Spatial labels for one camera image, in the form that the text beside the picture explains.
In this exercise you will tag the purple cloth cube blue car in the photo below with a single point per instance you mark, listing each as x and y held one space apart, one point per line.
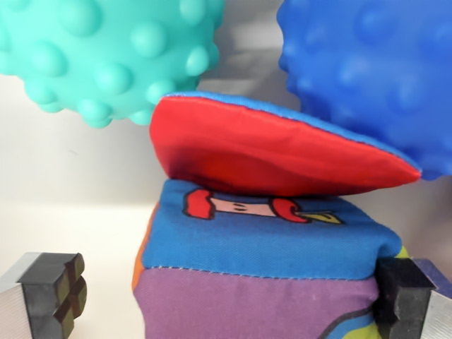
265 155

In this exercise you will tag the grey plastic bin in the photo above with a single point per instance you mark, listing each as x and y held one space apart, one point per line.
70 176

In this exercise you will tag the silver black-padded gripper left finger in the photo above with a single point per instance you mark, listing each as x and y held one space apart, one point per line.
42 296

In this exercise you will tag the teal knobby rubber ball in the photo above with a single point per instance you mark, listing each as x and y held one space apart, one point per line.
99 53

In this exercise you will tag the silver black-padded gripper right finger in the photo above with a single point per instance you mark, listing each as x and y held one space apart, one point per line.
413 303

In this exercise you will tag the blue knobby rubber ball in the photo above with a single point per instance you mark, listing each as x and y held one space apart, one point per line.
374 77

